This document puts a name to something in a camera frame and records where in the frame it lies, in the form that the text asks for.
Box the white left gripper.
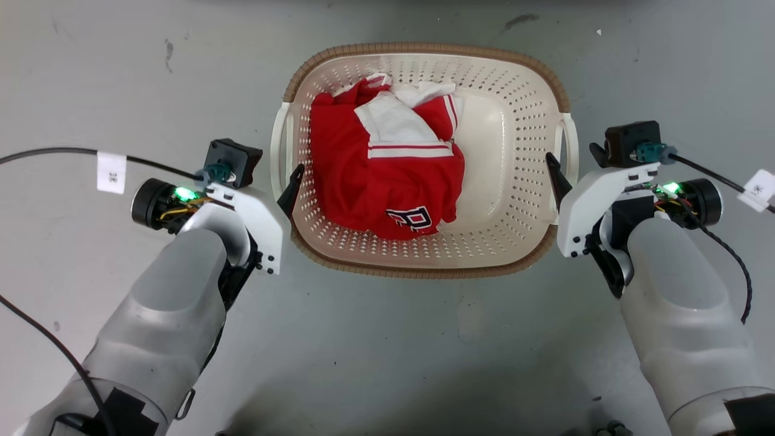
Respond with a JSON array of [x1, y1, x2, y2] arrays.
[[205, 163, 306, 276]]

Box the white cable label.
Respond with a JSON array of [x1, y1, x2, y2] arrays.
[[737, 169, 775, 213], [96, 151, 127, 195]]

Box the cream perforated laundry basket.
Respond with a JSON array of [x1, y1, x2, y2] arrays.
[[270, 42, 580, 280]]

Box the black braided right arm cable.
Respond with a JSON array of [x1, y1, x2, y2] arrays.
[[678, 195, 753, 325]]

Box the black camera cable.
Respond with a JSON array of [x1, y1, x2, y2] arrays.
[[664, 152, 775, 214], [0, 147, 203, 181]]

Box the black left camera cable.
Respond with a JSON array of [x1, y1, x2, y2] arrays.
[[0, 147, 203, 181]]

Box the white right cable label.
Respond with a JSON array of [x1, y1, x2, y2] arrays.
[[737, 169, 775, 213]]

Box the white left cable label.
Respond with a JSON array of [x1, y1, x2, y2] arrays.
[[96, 151, 127, 195]]

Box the red and white jersey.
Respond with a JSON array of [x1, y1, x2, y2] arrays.
[[309, 73, 466, 241]]

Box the black right camera cable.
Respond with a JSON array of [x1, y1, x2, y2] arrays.
[[664, 152, 775, 214]]

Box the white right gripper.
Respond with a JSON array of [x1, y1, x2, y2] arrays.
[[545, 151, 660, 259]]

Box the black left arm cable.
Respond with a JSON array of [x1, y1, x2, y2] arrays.
[[0, 294, 117, 436]]

